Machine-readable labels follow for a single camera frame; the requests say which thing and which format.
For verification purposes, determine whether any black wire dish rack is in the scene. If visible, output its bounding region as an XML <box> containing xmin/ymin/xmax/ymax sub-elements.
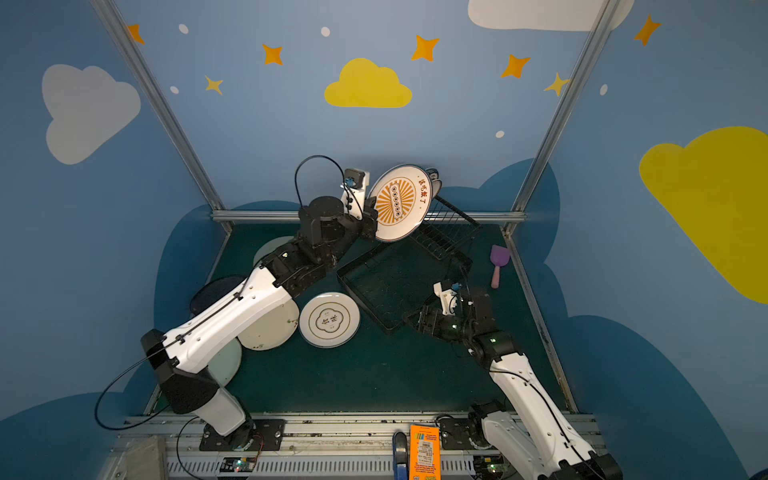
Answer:
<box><xmin>337</xmin><ymin>196</ymin><xmax>481</xmax><ymax>334</ymax></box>

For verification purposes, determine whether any sunburst plate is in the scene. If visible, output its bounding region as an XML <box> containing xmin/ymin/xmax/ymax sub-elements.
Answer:
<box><xmin>369</xmin><ymin>165</ymin><xmax>433</xmax><ymax>243</ymax></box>
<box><xmin>426</xmin><ymin>168</ymin><xmax>443</xmax><ymax>198</ymax></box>

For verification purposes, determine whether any white plate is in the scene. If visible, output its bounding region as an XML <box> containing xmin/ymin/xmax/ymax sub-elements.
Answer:
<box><xmin>299</xmin><ymin>292</ymin><xmax>360</xmax><ymax>349</ymax></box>

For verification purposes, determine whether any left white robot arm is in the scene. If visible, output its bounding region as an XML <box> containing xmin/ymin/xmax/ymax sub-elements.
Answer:
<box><xmin>141</xmin><ymin>196</ymin><xmax>378</xmax><ymax>451</ymax></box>

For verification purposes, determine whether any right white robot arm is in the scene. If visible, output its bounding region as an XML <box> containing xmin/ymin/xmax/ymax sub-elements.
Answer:
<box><xmin>406</xmin><ymin>281</ymin><xmax>623</xmax><ymax>479</ymax></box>

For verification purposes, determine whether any grey-green plain plate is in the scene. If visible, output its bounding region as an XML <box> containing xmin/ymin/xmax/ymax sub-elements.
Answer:
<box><xmin>253</xmin><ymin>236</ymin><xmax>293</xmax><ymax>265</ymax></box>

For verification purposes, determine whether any orange box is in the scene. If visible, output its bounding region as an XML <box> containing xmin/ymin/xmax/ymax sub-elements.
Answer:
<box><xmin>409</xmin><ymin>425</ymin><xmax>441</xmax><ymax>480</ymax></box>

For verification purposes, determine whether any cream floral plate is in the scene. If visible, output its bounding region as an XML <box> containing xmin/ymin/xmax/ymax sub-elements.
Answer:
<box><xmin>238</xmin><ymin>300</ymin><xmax>300</xmax><ymax>351</ymax></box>

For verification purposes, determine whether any dark navy plate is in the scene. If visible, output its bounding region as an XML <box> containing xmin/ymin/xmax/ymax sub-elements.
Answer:
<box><xmin>189</xmin><ymin>274</ymin><xmax>245</xmax><ymax>316</ymax></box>

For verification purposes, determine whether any mint green leaf plate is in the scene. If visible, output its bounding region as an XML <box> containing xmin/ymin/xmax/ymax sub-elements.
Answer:
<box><xmin>208</xmin><ymin>338</ymin><xmax>242</xmax><ymax>386</ymax></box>

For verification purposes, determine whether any small green circuit board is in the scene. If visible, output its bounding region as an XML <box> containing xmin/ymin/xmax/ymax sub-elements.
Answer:
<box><xmin>219</xmin><ymin>457</ymin><xmax>256</xmax><ymax>473</ymax></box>

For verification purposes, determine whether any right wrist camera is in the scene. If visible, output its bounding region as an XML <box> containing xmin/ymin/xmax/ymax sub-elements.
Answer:
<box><xmin>433</xmin><ymin>281</ymin><xmax>461</xmax><ymax>316</ymax></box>

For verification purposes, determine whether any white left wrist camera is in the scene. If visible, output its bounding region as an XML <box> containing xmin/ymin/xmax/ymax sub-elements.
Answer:
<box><xmin>341</xmin><ymin>169</ymin><xmax>370</xmax><ymax>220</ymax></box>

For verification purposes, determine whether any purple scoop, pink handle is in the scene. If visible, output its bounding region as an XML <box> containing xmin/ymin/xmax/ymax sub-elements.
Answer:
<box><xmin>490</xmin><ymin>245</ymin><xmax>511</xmax><ymax>289</ymax></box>

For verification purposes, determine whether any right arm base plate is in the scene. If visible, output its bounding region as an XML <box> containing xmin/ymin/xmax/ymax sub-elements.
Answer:
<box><xmin>436</xmin><ymin>416</ymin><xmax>478</xmax><ymax>450</ymax></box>

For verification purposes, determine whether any blue tool handle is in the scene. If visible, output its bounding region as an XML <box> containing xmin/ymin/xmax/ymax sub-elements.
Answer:
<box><xmin>392</xmin><ymin>431</ymin><xmax>409</xmax><ymax>480</ymax></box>

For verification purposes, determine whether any aluminium frame rail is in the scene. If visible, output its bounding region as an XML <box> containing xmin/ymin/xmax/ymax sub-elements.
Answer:
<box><xmin>211</xmin><ymin>210</ymin><xmax>527</xmax><ymax>224</ymax></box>

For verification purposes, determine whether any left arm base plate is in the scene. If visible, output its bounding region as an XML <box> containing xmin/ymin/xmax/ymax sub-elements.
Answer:
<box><xmin>199</xmin><ymin>419</ymin><xmax>286</xmax><ymax>452</ymax></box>

